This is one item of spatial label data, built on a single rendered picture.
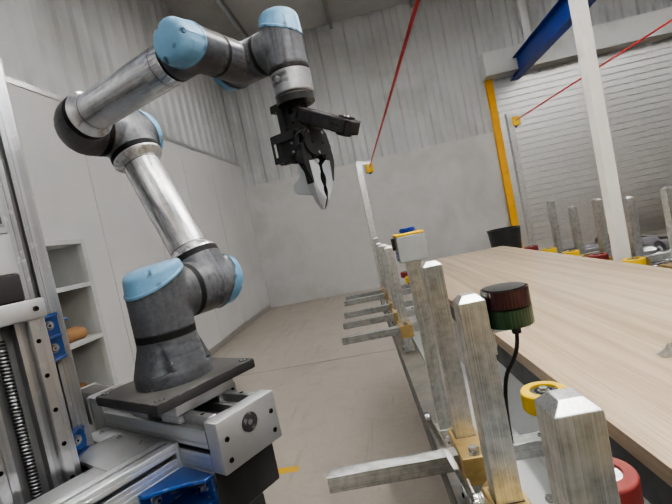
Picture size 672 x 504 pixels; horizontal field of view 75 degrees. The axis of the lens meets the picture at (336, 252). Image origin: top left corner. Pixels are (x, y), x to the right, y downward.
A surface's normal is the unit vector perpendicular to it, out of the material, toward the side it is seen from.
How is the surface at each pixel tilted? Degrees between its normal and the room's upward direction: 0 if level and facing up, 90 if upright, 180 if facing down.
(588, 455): 90
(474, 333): 90
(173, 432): 90
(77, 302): 90
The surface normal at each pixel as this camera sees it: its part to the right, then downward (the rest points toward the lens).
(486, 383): -0.04, 0.06
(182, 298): 0.88, -0.12
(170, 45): -0.48, 0.15
